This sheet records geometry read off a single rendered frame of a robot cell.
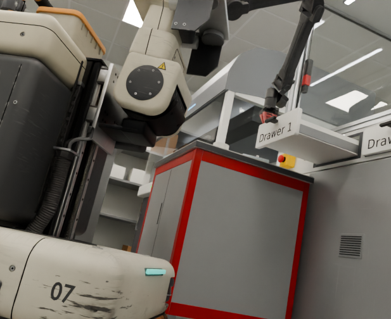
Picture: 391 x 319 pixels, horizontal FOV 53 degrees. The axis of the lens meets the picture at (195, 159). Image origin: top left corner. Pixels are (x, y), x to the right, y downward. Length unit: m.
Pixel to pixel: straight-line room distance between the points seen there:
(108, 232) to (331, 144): 4.30
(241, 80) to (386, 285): 1.59
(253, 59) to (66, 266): 2.13
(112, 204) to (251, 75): 3.44
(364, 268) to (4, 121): 1.23
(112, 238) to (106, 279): 4.78
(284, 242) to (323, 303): 0.28
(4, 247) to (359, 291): 1.16
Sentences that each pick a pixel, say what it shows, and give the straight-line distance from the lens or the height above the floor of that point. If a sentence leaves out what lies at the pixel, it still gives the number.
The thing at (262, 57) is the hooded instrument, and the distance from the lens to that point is 2.73.
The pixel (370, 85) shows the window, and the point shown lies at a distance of 1.82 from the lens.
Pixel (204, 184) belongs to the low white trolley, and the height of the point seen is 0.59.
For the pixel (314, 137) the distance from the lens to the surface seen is 1.56.
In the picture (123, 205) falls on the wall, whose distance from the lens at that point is 5.58.
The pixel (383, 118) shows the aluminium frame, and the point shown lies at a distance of 1.66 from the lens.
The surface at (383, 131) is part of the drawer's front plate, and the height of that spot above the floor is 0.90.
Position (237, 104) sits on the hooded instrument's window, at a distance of 2.54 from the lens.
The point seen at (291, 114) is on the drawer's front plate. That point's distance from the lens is 1.56.
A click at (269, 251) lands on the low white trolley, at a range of 1.69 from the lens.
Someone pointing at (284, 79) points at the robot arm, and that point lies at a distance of 1.90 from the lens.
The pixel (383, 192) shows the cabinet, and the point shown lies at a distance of 1.54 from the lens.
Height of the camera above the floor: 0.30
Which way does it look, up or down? 14 degrees up
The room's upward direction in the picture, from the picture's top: 12 degrees clockwise
